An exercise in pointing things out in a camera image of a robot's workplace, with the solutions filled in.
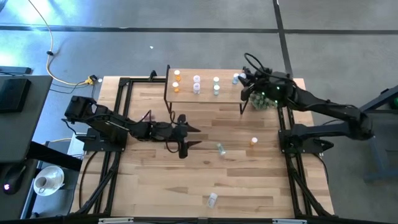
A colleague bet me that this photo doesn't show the black box device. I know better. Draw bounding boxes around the black box device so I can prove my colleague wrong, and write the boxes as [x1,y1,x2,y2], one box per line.
[0,77,32,113]

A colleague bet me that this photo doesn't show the wooden shelf black metal frame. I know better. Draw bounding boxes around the wooden shelf black metal frame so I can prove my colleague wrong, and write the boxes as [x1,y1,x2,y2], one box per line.
[164,64,251,115]

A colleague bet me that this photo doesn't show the grey metal cart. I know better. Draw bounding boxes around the grey metal cart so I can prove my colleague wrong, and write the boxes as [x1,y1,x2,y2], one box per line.
[341,84,398,184]

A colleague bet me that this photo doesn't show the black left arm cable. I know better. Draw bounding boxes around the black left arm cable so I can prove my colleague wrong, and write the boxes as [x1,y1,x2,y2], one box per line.
[136,109,182,154]

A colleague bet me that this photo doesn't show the green potted succulent plant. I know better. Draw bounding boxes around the green potted succulent plant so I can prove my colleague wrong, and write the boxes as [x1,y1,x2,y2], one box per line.
[250,91,279,111]

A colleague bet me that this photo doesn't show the white bar bracket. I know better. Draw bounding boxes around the white bar bracket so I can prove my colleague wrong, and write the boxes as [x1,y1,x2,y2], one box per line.
[98,217,134,224]
[272,218,307,224]

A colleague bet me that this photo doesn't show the white floor box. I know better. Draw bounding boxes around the white floor box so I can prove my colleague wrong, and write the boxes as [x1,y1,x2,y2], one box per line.
[67,132,90,160]

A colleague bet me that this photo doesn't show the yellow extension cable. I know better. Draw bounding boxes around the yellow extension cable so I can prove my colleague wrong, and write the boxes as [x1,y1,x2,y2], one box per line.
[27,0,98,87]

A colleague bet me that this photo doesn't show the black flat bar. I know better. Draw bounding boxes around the black flat bar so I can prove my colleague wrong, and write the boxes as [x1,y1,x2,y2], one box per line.
[0,65,33,75]

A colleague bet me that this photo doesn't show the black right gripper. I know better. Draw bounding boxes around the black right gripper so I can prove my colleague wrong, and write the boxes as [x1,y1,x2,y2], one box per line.
[241,72,282,101]

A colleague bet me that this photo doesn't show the white cup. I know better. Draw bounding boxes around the white cup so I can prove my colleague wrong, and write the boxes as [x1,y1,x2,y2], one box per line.
[34,175,52,192]

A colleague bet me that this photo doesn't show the grey side desk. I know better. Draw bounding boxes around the grey side desk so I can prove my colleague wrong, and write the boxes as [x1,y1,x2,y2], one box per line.
[0,73,83,224]

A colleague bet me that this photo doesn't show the black computer mouse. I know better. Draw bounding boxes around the black computer mouse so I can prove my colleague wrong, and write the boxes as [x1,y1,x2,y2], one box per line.
[1,164,27,196]

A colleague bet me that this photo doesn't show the black aluminium table frame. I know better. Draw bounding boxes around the black aluminium table frame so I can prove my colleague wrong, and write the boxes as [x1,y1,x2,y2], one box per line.
[70,63,335,224]

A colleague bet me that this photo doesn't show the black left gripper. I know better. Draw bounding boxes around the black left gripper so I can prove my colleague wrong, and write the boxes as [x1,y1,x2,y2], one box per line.
[154,114,203,159]

